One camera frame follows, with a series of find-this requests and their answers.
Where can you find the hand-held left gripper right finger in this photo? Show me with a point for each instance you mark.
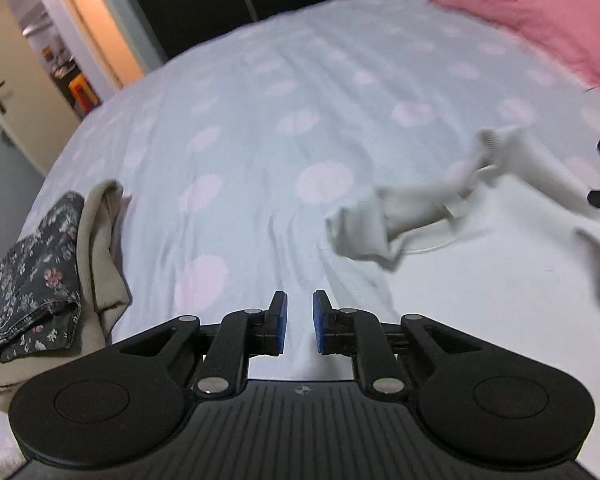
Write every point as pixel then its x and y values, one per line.
pixel 320 322

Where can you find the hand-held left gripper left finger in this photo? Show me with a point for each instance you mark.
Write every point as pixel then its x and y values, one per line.
pixel 280 322

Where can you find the white sweatshirt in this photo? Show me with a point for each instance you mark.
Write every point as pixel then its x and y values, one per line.
pixel 505 270

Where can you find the pink pillow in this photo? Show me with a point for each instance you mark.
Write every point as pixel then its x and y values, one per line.
pixel 530 15

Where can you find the khaki garment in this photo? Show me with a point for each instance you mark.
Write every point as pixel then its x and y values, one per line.
pixel 102 260

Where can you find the bed with pink dotted sheet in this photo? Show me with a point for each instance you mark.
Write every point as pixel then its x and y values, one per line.
pixel 230 110

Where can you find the dark floral garment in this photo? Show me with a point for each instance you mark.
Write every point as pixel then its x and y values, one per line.
pixel 35 270

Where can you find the orange stool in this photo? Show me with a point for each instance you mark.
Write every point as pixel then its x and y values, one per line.
pixel 83 91

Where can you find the dark wardrobe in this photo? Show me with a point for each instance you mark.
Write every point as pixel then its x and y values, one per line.
pixel 195 5

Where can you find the wooden door frame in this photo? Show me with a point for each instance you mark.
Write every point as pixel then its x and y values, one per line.
pixel 95 20

